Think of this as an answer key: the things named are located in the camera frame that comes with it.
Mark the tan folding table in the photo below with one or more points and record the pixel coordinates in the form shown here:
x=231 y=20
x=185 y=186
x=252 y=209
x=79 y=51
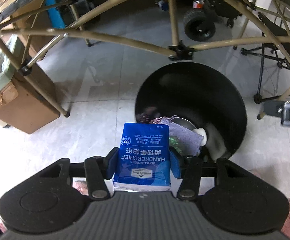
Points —
x=100 y=79

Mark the black cart wheel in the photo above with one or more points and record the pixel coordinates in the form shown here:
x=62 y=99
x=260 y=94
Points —
x=198 y=26

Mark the blue handkerchief tissue pack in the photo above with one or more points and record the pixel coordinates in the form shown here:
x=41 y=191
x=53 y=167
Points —
x=143 y=163

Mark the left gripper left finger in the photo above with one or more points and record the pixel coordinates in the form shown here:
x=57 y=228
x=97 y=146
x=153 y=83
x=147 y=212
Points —
x=97 y=170

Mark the black round trash bin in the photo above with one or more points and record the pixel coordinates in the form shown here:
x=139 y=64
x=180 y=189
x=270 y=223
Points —
x=201 y=95

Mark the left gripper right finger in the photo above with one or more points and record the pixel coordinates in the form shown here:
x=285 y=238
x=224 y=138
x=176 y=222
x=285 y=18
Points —
x=189 y=170

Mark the purple knitted pouch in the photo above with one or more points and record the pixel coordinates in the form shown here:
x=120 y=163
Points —
x=184 y=140

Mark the white foam piece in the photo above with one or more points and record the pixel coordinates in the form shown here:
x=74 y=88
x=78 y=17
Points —
x=202 y=133

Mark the cardboard box with green liner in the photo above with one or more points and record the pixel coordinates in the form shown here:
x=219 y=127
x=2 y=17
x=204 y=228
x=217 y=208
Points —
x=21 y=106

